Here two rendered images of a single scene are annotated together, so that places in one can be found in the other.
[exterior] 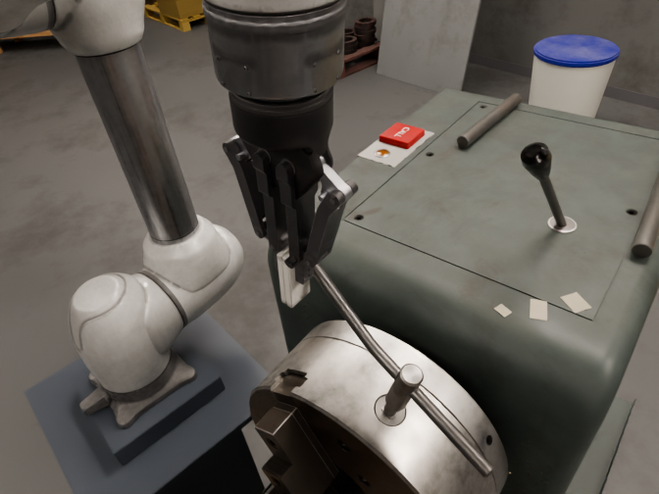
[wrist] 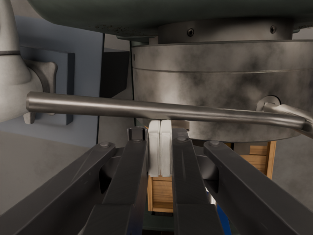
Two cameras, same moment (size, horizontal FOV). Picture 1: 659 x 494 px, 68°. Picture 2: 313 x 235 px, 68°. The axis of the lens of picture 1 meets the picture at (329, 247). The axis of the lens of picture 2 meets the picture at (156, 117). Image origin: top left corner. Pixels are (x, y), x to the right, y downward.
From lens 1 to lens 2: 42 cm
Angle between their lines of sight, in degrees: 58
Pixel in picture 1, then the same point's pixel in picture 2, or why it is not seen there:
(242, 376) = (75, 38)
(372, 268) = not seen: outside the picture
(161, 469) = not seen: hidden behind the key
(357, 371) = (226, 97)
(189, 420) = (76, 82)
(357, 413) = (248, 128)
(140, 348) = (20, 93)
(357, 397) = not seen: hidden behind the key
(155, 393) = (50, 91)
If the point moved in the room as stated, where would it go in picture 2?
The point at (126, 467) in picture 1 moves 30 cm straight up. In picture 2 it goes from (74, 120) to (17, 155)
